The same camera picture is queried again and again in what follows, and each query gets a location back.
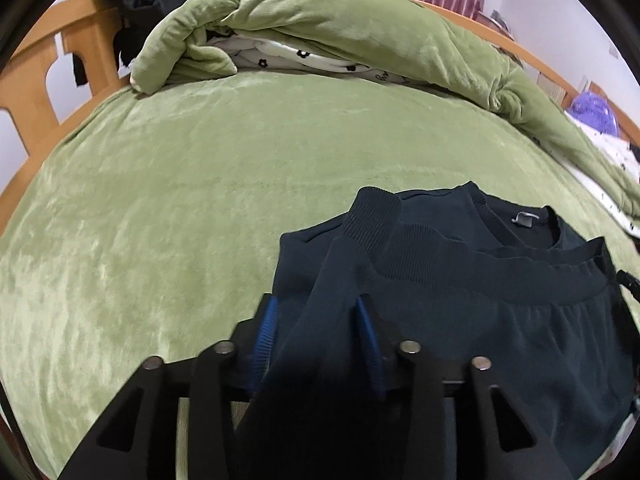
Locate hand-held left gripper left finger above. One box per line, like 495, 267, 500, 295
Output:
57, 292, 281, 480

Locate purple plush toy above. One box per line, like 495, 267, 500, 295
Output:
570, 91, 622, 137

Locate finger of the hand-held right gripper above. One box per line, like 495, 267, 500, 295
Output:
617, 269, 640, 306

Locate white floral sheet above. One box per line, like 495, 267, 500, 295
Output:
205, 30, 640, 238

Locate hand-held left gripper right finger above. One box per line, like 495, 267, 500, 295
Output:
354, 295, 576, 480

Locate dark navy sweatshirt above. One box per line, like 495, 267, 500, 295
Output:
232, 182, 640, 480

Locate green plush rolled duvet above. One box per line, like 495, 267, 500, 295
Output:
131, 0, 640, 221

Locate wooden bed frame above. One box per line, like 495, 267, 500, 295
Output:
0, 0, 581, 201

